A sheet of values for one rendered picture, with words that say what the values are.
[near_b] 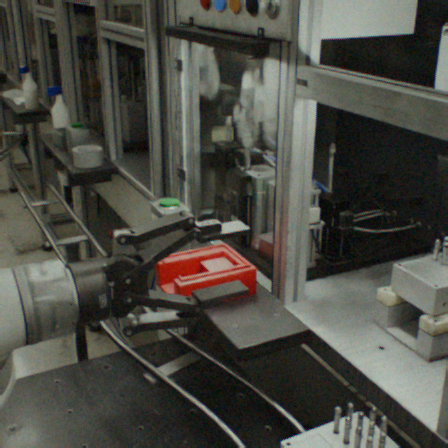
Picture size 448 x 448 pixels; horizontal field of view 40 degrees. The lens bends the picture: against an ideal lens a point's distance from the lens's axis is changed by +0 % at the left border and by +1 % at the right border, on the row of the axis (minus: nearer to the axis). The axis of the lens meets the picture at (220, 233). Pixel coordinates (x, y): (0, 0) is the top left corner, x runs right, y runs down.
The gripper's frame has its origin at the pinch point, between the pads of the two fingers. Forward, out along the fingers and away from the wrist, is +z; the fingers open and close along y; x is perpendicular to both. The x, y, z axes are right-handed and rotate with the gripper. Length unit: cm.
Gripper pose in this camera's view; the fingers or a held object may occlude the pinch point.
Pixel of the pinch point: (226, 261)
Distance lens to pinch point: 80.3
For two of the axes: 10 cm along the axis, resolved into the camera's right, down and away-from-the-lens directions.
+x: -4.5, -3.5, 8.2
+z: 8.9, -1.7, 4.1
